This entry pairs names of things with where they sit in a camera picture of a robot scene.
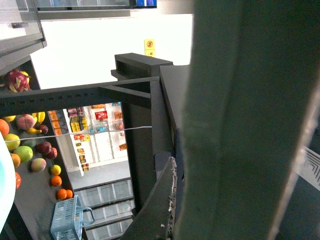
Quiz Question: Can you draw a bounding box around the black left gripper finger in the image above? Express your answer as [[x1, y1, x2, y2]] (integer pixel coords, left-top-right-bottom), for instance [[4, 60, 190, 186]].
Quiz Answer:
[[121, 156, 178, 240]]

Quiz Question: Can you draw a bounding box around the black upper shelf tray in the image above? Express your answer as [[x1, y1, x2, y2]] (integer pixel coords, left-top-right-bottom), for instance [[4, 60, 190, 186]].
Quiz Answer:
[[0, 54, 86, 240]]

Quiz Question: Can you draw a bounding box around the small blue basket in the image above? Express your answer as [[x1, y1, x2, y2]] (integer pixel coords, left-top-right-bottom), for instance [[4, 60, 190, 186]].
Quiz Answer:
[[50, 195, 95, 240]]

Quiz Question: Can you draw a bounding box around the pink dragon fruit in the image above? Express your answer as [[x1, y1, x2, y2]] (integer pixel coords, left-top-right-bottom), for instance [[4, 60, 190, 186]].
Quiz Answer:
[[0, 69, 31, 93]]

